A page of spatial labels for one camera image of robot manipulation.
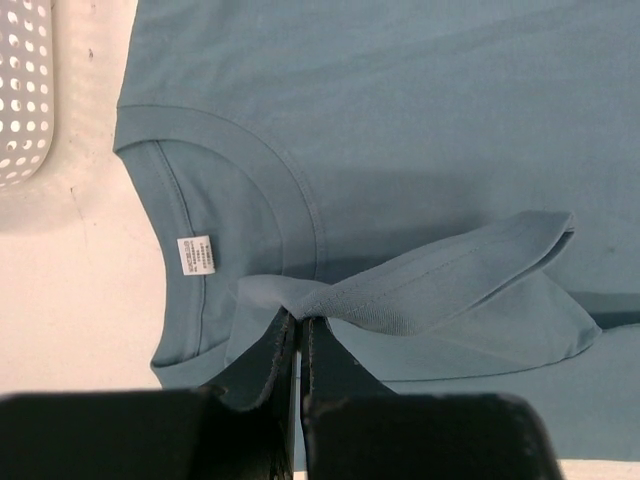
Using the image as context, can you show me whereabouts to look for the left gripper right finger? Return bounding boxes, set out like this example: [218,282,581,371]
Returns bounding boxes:
[300,318,397,479]

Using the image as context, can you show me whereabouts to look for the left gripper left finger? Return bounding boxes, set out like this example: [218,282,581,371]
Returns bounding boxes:
[199,309,296,479]

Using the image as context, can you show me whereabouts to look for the blue-grey t shirt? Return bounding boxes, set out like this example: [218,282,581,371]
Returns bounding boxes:
[114,1,639,461]

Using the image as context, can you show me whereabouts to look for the white plastic basket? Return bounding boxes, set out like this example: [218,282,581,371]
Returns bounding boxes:
[0,0,55,190]

